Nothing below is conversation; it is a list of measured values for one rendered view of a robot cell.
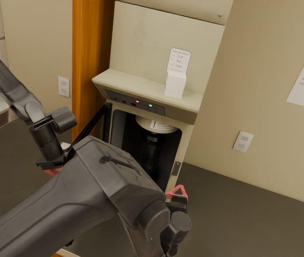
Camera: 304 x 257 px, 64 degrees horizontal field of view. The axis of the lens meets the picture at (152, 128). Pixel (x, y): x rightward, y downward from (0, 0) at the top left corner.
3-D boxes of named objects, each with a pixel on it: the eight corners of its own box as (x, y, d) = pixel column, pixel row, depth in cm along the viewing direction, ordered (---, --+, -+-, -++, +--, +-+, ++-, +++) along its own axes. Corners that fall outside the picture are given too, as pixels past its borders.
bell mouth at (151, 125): (144, 105, 104) (146, 94, 101) (183, 118, 102) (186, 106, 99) (128, 124, 90) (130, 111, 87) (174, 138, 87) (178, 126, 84)
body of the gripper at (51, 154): (49, 156, 79) (39, 136, 76) (76, 152, 76) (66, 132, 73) (37, 168, 73) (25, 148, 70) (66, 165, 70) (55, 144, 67)
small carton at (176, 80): (164, 88, 73) (168, 69, 70) (180, 91, 74) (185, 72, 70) (163, 95, 69) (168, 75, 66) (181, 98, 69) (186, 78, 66)
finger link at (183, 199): (191, 181, 78) (186, 202, 70) (191, 198, 81) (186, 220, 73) (170, 178, 80) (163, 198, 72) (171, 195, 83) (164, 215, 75)
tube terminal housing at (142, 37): (120, 158, 131) (142, -1, 90) (177, 178, 125) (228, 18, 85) (98, 189, 110) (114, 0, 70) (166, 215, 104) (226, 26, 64)
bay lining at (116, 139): (127, 149, 126) (136, 86, 107) (175, 165, 122) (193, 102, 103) (105, 179, 105) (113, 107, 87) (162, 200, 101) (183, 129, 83)
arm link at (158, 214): (90, 166, 33) (137, 231, 27) (125, 144, 35) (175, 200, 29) (129, 248, 66) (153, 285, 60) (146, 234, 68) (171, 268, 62)
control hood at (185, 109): (105, 95, 85) (108, 68, 80) (195, 122, 80) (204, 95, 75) (89, 108, 76) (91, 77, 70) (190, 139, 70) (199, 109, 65)
